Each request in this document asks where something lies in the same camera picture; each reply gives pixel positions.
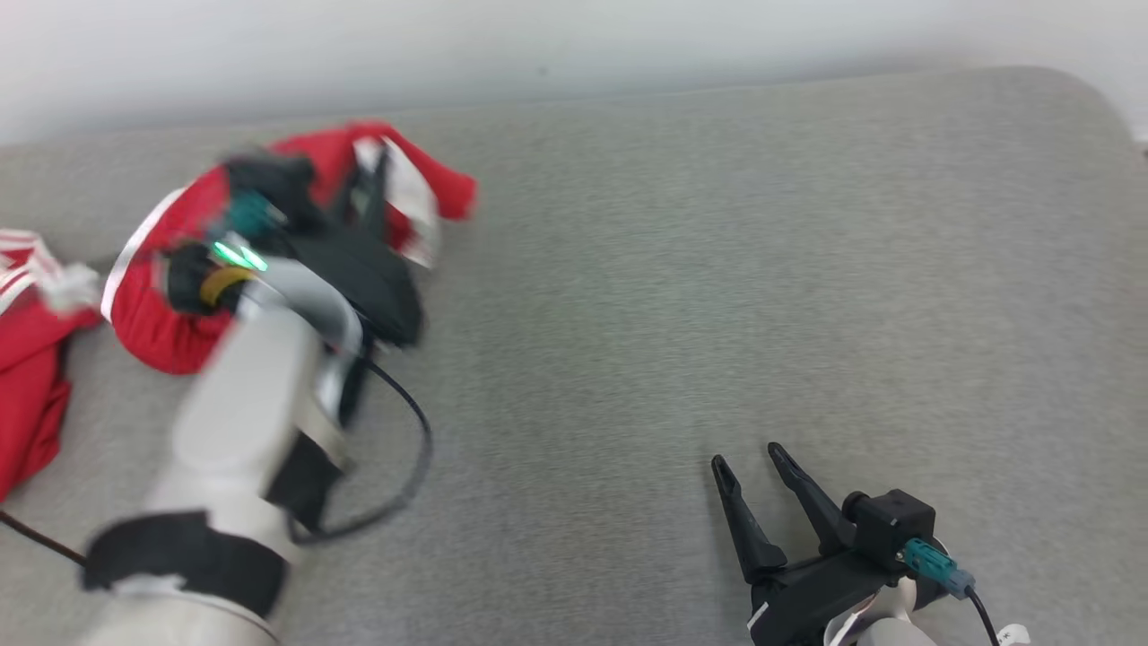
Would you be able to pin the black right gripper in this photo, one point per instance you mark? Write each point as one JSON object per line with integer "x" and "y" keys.
{"x": 807, "y": 597}

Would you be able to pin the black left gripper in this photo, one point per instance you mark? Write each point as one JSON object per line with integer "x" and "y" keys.
{"x": 368, "y": 278}

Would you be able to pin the red shorts with white trim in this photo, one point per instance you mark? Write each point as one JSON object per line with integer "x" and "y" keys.
{"x": 170, "y": 327}

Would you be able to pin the red and white basketball jersey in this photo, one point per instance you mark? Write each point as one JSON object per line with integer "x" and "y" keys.
{"x": 27, "y": 377}

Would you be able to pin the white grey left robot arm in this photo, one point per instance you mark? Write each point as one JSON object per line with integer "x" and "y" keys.
{"x": 242, "y": 404}

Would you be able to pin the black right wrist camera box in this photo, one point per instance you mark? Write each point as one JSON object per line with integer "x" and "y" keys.
{"x": 892, "y": 525}

